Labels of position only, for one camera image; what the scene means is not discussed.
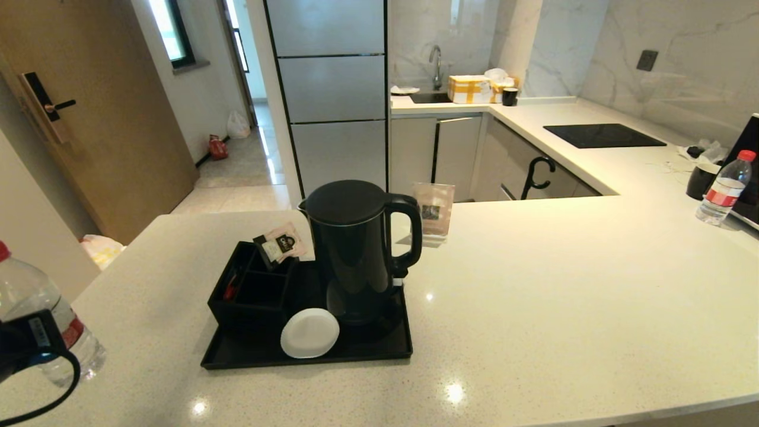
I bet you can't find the black electric kettle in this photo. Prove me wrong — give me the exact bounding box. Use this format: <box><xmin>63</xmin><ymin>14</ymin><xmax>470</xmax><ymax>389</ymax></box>
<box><xmin>298</xmin><ymin>180</ymin><xmax>423</xmax><ymax>327</ymax></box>

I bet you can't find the black serving tray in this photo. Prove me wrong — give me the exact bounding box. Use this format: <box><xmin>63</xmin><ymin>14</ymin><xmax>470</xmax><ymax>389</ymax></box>
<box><xmin>200</xmin><ymin>260</ymin><xmax>414</xmax><ymax>371</ymax></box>

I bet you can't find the clear acrylic sign holder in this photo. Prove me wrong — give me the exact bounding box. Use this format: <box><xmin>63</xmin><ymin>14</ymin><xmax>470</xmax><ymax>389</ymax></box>
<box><xmin>413</xmin><ymin>182</ymin><xmax>456</xmax><ymax>241</ymax></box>

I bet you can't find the white cabinet door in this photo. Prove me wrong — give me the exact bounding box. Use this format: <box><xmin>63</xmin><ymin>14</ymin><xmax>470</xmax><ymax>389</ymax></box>
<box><xmin>435</xmin><ymin>116</ymin><xmax>484</xmax><ymax>203</ymax></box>
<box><xmin>391</xmin><ymin>117</ymin><xmax>438</xmax><ymax>195</ymax></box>

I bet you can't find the pink tea sachet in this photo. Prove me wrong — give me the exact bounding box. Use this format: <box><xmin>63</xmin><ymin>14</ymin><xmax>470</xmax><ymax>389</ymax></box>
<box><xmin>264</xmin><ymin>222</ymin><xmax>310</xmax><ymax>262</ymax></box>

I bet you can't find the black tea sachet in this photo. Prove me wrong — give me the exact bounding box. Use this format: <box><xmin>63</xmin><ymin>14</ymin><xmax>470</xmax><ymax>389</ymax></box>
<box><xmin>253</xmin><ymin>234</ymin><xmax>298</xmax><ymax>271</ymax></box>

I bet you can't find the silver refrigerator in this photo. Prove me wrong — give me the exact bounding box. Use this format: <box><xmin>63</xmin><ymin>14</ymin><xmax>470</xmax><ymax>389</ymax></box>
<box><xmin>263</xmin><ymin>0</ymin><xmax>391</xmax><ymax>198</ymax></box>

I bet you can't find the white round cup lid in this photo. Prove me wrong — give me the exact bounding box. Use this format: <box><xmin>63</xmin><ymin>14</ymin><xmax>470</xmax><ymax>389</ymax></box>
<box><xmin>280</xmin><ymin>308</ymin><xmax>341</xmax><ymax>359</ymax></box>

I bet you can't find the black compartment organizer box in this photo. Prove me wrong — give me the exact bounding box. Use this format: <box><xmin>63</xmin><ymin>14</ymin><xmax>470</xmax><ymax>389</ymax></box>
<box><xmin>207</xmin><ymin>241</ymin><xmax>298</xmax><ymax>330</ymax></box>

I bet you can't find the white yellow cardboard box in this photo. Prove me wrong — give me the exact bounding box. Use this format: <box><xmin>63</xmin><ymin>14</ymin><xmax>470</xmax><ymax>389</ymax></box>
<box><xmin>447</xmin><ymin>75</ymin><xmax>493</xmax><ymax>105</ymax></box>

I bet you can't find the chrome faucet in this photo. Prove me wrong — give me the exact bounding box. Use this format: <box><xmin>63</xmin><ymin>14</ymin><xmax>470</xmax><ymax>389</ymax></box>
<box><xmin>429</xmin><ymin>44</ymin><xmax>445</xmax><ymax>91</ymax></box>

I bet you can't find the black hook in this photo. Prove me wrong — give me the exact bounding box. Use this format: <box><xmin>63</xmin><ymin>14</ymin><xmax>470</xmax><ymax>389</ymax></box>
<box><xmin>520</xmin><ymin>156</ymin><xmax>557</xmax><ymax>201</ymax></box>

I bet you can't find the yellow tissue box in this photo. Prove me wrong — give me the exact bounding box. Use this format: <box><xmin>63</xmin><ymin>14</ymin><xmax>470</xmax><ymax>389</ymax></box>
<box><xmin>484</xmin><ymin>68</ymin><xmax>521</xmax><ymax>104</ymax></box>

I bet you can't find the black induction hob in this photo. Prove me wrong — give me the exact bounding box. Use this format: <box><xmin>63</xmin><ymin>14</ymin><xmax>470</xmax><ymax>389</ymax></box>
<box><xmin>543</xmin><ymin>123</ymin><xmax>668</xmax><ymax>149</ymax></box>

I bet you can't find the black framed window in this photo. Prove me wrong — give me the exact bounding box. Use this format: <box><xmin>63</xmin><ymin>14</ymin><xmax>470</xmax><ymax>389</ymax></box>
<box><xmin>148</xmin><ymin>0</ymin><xmax>197</xmax><ymax>70</ymax></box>

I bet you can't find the wooden door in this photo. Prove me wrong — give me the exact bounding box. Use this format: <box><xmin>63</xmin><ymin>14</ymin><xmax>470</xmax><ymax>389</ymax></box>
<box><xmin>0</xmin><ymin>0</ymin><xmax>200</xmax><ymax>246</ymax></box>

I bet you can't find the white yellow plastic bag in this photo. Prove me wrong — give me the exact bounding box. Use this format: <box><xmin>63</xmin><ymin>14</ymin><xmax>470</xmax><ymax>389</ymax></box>
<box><xmin>79</xmin><ymin>234</ymin><xmax>127</xmax><ymax>271</ymax></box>

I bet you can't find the crumpled clear plastic wrap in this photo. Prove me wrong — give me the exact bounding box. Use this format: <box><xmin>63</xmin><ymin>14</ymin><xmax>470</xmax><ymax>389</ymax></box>
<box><xmin>678</xmin><ymin>139</ymin><xmax>729</xmax><ymax>167</ymax></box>

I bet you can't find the clear water bottle red label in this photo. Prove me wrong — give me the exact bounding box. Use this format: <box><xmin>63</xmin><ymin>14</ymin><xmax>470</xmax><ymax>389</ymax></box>
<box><xmin>696</xmin><ymin>149</ymin><xmax>758</xmax><ymax>227</ymax></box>
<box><xmin>0</xmin><ymin>240</ymin><xmax>108</xmax><ymax>387</ymax></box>

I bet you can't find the black cable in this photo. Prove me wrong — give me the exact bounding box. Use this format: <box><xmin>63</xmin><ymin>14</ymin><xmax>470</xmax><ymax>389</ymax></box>
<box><xmin>0</xmin><ymin>350</ymin><xmax>81</xmax><ymax>426</ymax></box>

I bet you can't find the black door lock handle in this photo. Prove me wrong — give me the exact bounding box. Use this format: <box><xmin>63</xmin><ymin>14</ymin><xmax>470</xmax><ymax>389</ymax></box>
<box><xmin>18</xmin><ymin>71</ymin><xmax>77</xmax><ymax>144</ymax></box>

